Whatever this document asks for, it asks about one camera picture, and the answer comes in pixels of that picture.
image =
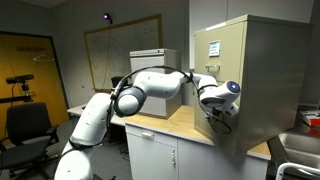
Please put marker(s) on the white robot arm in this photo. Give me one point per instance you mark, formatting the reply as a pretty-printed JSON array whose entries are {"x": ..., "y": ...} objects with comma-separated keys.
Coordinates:
[{"x": 124, "y": 101}]

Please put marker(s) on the grey lateral file cabinet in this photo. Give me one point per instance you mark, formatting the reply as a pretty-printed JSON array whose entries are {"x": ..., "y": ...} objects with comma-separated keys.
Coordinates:
[{"x": 161, "y": 108}]

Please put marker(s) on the white base cabinet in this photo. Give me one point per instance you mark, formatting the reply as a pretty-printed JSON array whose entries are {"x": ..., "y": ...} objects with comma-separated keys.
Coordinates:
[{"x": 157, "y": 155}]

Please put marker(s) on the beige top drawer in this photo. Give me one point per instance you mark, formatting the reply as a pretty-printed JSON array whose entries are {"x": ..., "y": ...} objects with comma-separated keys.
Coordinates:
[{"x": 228, "y": 65}]

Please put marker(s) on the beige file cabinet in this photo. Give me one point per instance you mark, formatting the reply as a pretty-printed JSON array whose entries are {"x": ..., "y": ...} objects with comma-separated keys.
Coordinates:
[{"x": 274, "y": 59}]

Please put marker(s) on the wood framed whiteboard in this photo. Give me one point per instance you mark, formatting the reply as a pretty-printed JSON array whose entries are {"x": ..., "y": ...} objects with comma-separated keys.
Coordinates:
[{"x": 109, "y": 48}]

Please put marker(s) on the white paper label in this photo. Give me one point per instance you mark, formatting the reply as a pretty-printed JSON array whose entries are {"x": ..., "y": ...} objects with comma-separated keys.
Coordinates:
[{"x": 214, "y": 48}]

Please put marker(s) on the orange door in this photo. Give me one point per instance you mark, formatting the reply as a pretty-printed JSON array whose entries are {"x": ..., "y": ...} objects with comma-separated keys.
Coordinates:
[{"x": 16, "y": 59}]

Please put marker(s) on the steel sink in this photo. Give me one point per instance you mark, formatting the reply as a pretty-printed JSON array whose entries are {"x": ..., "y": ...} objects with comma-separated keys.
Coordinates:
[{"x": 294, "y": 148}]

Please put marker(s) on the black office chair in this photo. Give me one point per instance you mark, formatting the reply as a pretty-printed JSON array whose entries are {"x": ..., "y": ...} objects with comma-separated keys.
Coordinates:
[{"x": 30, "y": 131}]

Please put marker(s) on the red white box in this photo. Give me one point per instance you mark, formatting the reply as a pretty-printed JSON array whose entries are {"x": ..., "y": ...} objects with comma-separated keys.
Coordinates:
[{"x": 312, "y": 117}]

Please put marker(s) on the purple lit ceiling camera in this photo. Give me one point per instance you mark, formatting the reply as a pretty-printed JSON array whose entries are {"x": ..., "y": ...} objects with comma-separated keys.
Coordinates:
[{"x": 108, "y": 18}]

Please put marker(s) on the wire coat hanger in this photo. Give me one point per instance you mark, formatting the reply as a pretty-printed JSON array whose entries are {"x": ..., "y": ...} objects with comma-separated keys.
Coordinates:
[{"x": 43, "y": 57}]

